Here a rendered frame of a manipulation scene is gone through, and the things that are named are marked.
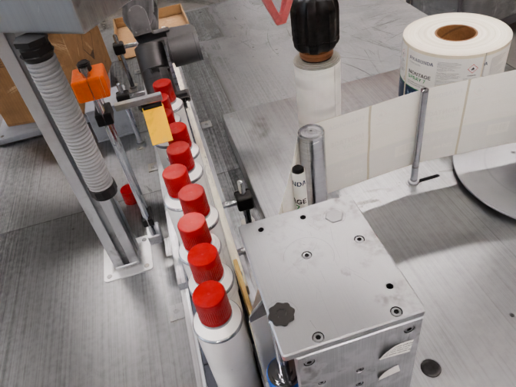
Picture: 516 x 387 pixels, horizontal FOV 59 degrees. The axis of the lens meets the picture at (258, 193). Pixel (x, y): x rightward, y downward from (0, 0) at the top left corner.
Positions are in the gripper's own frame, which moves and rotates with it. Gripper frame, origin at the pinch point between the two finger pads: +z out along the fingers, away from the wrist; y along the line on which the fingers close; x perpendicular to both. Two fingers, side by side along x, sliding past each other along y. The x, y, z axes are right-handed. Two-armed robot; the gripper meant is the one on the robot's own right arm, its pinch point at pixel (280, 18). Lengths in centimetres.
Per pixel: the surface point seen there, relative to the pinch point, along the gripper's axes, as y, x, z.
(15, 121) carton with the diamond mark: 57, 60, 31
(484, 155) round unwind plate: -7.8, -32.3, 31.0
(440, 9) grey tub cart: 183, -150, 96
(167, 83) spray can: 11.4, 18.1, 10.3
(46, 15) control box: -14.2, 26.3, -11.9
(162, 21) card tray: 113, 15, 36
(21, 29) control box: -11.9, 29.5, -10.6
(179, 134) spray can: -4.7, 18.4, 10.7
